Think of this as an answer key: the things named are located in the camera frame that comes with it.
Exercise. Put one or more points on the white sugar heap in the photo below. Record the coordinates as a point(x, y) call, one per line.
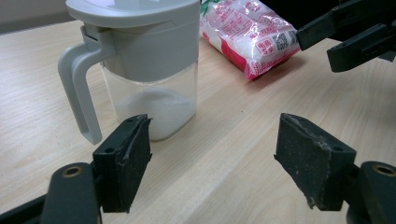
point(158, 109)

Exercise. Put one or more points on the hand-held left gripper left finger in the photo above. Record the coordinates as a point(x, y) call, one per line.
point(124, 161)

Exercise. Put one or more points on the clear jar with grey lid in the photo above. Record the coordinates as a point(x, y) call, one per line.
point(146, 46)

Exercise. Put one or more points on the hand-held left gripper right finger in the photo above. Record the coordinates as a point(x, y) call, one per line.
point(317, 165)

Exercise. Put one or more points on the pink and white sugar bag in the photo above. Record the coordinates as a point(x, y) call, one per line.
point(249, 34)

